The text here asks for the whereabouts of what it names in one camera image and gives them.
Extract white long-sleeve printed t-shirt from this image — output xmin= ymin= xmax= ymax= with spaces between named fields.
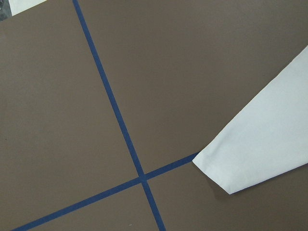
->
xmin=193 ymin=49 xmax=308 ymax=194

